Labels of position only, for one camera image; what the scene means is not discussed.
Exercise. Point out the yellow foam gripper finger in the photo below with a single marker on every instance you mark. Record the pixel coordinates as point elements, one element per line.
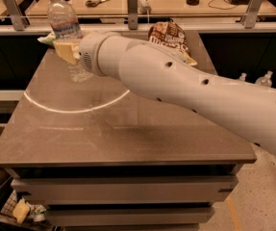
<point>67,49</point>

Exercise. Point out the clear plastic water bottle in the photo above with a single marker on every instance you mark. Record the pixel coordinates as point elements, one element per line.
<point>65,25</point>

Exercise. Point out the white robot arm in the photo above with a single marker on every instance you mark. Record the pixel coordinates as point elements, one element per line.
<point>161,73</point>

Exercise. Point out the clear sanitizer bottle left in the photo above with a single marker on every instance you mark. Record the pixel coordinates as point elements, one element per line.
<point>242,77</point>

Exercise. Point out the clear sanitizer bottle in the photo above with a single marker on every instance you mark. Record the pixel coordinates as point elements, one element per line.
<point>242,77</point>
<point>265,80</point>

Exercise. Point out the clear sanitizer bottle right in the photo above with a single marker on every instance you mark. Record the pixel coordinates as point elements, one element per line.
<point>265,80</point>

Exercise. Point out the green snack bag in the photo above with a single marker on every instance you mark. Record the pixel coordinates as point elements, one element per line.
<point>48,40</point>

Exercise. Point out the white power strip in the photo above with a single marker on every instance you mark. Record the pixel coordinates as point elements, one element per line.
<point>144,6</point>

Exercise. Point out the brown yellow chip bag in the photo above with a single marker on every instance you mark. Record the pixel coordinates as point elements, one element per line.
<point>173,36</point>

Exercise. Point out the grey table with drawers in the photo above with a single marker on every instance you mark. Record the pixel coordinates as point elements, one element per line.
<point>100,158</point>

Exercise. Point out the yellow sponge in basket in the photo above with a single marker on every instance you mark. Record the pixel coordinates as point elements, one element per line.
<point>21,211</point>

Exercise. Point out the black handled scissors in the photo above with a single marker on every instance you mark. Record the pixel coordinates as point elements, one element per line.
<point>94,3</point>

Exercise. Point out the grey metal bracket left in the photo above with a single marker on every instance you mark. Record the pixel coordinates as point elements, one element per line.
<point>18,20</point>

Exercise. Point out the grey metal bracket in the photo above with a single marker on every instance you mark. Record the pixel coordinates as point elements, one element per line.
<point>250,17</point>
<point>18,20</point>
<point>132,8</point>

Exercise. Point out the grey metal bracket middle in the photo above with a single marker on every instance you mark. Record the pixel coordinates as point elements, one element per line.
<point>132,8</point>

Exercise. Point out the grey metal bracket right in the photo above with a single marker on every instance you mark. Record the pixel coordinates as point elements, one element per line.
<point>250,17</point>

